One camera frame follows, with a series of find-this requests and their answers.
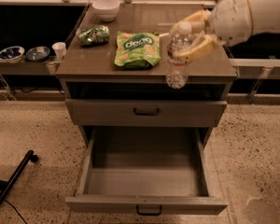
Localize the clear plastic water bottle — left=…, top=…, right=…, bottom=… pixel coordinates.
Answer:
left=166, top=21, right=194, bottom=90

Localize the black top drawer handle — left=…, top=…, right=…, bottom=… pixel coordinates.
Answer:
left=133, top=107, right=160, bottom=116

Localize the open middle drawer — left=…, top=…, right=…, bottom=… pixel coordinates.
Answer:
left=65, top=127, right=228, bottom=215

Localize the black middle drawer handle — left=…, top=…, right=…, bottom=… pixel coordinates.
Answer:
left=136, top=205, right=162, bottom=217

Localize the dark blue bowl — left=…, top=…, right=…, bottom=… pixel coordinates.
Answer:
left=25, top=46, right=50, bottom=63

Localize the low side shelf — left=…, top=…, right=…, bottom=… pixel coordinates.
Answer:
left=0, top=56, right=60, bottom=76

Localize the white bowl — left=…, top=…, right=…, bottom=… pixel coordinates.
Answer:
left=92, top=0, right=119, bottom=21

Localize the black stand leg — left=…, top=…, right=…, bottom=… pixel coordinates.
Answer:
left=0, top=150, right=38, bottom=206

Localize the small green snack bag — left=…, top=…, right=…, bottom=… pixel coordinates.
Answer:
left=77, top=25, right=109, bottom=46

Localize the black drawer handle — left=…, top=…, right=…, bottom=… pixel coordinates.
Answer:
left=133, top=107, right=160, bottom=116
left=136, top=205, right=162, bottom=217

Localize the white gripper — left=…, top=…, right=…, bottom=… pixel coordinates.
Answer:
left=171, top=0, right=252, bottom=63

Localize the green chip bag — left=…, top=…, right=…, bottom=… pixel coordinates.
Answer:
left=114, top=32, right=161, bottom=69

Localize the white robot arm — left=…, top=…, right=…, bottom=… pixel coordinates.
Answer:
left=168, top=0, right=280, bottom=63

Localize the blue patterned bowl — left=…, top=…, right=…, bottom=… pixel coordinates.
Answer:
left=0, top=46, right=25, bottom=63

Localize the grey drawer cabinet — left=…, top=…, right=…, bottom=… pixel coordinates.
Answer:
left=57, top=4, right=236, bottom=144

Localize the closed top drawer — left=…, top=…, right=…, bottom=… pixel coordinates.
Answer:
left=65, top=99, right=227, bottom=127

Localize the white paper cup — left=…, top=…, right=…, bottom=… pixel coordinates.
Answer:
left=52, top=42, right=66, bottom=60

